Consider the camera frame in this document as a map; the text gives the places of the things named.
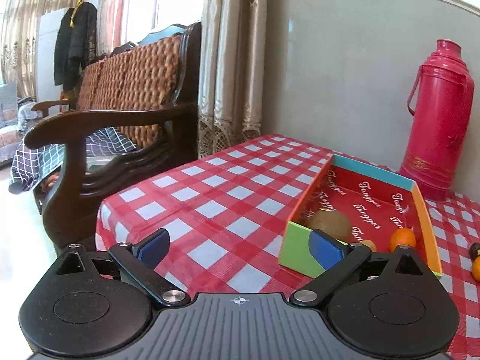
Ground blue plaid blanket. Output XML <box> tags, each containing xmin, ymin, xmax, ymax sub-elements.
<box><xmin>8</xmin><ymin>127</ymin><xmax>136</xmax><ymax>194</ymax></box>

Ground dark wooden sofa bench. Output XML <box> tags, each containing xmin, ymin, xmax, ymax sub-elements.
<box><xmin>24</xmin><ymin>22</ymin><xmax>202</xmax><ymax>250</ymax></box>

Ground orange mandarin front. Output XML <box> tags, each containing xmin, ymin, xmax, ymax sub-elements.
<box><xmin>471</xmin><ymin>257</ymin><xmax>480</xmax><ymax>282</ymax></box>

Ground colourful cardboard tray box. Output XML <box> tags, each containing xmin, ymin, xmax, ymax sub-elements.
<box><xmin>278</xmin><ymin>154</ymin><xmax>443</xmax><ymax>278</ymax></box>

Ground black jacket on stand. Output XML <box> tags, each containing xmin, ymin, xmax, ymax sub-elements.
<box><xmin>54</xmin><ymin>2</ymin><xmax>97</xmax><ymax>92</ymax></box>

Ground small tan fruit in box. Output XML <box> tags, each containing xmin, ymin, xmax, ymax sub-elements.
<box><xmin>360</xmin><ymin>240</ymin><xmax>377</xmax><ymax>252</ymax></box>

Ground brown kiwi in box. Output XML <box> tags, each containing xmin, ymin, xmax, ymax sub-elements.
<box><xmin>306</xmin><ymin>209</ymin><xmax>352</xmax><ymax>243</ymax></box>

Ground orange mandarin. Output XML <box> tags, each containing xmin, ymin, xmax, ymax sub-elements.
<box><xmin>389</xmin><ymin>228</ymin><xmax>416</xmax><ymax>253</ymax></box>
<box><xmin>471</xmin><ymin>257</ymin><xmax>480</xmax><ymax>282</ymax></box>

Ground beige curtain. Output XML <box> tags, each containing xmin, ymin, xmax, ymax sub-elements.
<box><xmin>198</xmin><ymin>0</ymin><xmax>267</xmax><ymax>157</ymax></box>

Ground red thermos flask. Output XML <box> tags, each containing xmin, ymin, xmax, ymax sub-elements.
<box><xmin>400</xmin><ymin>39</ymin><xmax>474</xmax><ymax>202</ymax></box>

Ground dark passion fruit left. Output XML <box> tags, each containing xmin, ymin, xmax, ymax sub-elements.
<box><xmin>469</xmin><ymin>242</ymin><xmax>480</xmax><ymax>262</ymax></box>

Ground woven brown seat cushion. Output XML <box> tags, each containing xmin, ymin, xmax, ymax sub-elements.
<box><xmin>76</xmin><ymin>33</ymin><xmax>182</xmax><ymax>152</ymax></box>

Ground orange mandarin in box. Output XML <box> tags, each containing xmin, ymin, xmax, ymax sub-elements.
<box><xmin>389</xmin><ymin>228</ymin><xmax>416</xmax><ymax>253</ymax></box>

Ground white cabinet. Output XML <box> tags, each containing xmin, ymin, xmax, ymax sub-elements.
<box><xmin>35</xmin><ymin>8</ymin><xmax>69</xmax><ymax>103</ymax></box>

